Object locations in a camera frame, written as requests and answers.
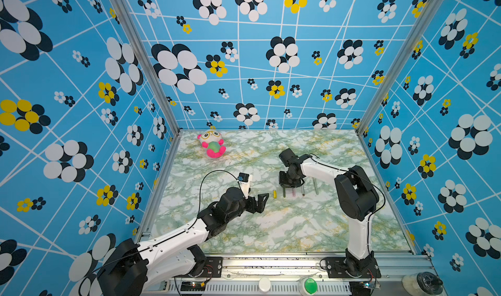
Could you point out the light green pen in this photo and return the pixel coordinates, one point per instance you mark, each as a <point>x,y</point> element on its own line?
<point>315,186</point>

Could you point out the aluminium corner post left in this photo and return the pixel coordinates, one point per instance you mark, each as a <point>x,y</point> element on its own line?
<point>140,51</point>

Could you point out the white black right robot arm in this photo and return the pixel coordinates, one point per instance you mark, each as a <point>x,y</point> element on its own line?
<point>357,197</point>

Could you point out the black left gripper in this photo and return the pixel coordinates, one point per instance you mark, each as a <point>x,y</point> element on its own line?
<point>261,204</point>

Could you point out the aluminium corner post right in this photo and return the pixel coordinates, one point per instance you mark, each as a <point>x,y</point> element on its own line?
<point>399,62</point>

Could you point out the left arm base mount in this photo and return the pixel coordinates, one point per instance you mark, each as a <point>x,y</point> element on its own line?
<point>202,265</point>

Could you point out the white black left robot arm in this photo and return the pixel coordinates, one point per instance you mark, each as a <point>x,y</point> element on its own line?
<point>132,267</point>

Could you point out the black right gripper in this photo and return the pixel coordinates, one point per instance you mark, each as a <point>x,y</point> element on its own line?
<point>283,184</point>

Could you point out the aluminium corner post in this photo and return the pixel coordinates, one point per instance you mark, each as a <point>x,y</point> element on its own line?
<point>399,62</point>
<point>140,51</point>

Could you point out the white round button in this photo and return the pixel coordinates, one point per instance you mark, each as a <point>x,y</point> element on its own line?
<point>264,285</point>

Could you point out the pink white plush toy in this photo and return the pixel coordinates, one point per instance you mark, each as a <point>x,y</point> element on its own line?
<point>213,142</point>

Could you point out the green push button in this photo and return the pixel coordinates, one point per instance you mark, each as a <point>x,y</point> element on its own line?
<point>307,287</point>

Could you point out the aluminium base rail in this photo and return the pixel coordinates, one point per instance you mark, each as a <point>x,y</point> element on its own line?
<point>241,273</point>

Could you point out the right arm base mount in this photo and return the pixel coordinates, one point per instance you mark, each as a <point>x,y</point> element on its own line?
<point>351,268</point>

